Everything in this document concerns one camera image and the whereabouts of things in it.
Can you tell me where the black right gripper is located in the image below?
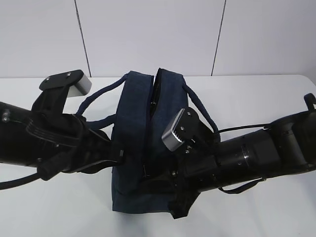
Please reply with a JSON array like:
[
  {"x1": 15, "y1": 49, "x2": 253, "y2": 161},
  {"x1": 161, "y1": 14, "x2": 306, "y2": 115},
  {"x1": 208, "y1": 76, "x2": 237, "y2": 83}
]
[{"x1": 143, "y1": 149, "x2": 217, "y2": 219}]

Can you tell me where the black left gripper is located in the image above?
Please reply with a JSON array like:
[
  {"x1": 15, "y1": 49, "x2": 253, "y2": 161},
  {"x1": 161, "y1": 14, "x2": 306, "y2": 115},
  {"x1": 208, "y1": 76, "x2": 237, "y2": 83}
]
[{"x1": 37, "y1": 116, "x2": 126, "y2": 181}]

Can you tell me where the dark blue fabric lunch bag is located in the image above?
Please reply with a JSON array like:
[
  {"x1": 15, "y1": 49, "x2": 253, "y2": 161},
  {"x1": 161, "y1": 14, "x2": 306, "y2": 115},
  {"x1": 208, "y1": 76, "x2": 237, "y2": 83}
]
[{"x1": 77, "y1": 69, "x2": 218, "y2": 214}]

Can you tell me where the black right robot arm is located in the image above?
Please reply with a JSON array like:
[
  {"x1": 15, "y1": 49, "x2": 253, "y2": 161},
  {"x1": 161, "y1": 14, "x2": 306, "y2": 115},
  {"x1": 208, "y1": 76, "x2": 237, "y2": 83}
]
[{"x1": 142, "y1": 93, "x2": 316, "y2": 219}]

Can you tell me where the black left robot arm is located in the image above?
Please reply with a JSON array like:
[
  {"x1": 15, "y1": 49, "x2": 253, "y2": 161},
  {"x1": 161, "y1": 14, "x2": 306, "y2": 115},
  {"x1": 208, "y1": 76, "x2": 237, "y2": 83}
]
[{"x1": 0, "y1": 92, "x2": 126, "y2": 181}]

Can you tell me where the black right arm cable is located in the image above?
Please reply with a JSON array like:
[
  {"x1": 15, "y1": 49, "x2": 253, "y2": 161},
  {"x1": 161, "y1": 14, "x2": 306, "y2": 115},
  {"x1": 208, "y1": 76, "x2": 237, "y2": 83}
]
[{"x1": 218, "y1": 177, "x2": 266, "y2": 195}]

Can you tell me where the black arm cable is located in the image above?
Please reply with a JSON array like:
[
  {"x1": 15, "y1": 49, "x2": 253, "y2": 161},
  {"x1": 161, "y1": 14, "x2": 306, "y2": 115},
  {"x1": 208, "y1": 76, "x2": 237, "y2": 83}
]
[
  {"x1": 0, "y1": 172, "x2": 41, "y2": 191},
  {"x1": 218, "y1": 177, "x2": 266, "y2": 195}
]

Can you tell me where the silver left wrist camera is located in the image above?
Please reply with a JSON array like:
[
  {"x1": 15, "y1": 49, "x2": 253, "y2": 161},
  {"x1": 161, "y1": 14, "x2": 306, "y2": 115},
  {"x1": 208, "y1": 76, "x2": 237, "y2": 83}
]
[{"x1": 39, "y1": 69, "x2": 92, "y2": 98}]

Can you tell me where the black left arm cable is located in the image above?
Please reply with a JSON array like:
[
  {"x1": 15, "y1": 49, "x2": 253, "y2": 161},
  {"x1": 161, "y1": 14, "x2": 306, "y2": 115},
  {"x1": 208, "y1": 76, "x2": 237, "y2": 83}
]
[{"x1": 0, "y1": 172, "x2": 41, "y2": 191}]

